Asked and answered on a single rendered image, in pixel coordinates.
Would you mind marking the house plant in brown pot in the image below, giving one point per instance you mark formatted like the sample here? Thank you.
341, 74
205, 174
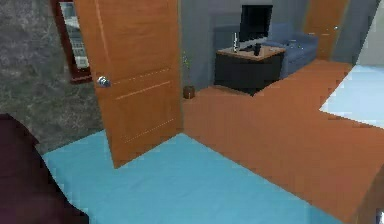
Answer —
188, 87

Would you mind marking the red framed wall picture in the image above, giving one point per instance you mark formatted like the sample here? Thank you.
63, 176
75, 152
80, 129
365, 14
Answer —
74, 43

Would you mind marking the black remote control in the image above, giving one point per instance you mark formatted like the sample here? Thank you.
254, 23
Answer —
257, 49

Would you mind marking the black television set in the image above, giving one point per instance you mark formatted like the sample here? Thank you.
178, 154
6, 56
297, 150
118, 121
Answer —
255, 23

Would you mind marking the silver round door knob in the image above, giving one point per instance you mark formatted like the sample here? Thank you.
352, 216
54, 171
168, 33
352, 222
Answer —
103, 81

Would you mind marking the blue sofa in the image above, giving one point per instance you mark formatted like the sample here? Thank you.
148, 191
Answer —
293, 48

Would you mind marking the orange wooden room door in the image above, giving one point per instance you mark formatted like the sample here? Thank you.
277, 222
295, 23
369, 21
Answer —
325, 26
133, 66

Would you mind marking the black cabinet with wooden top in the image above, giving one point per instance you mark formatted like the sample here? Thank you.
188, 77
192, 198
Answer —
248, 68

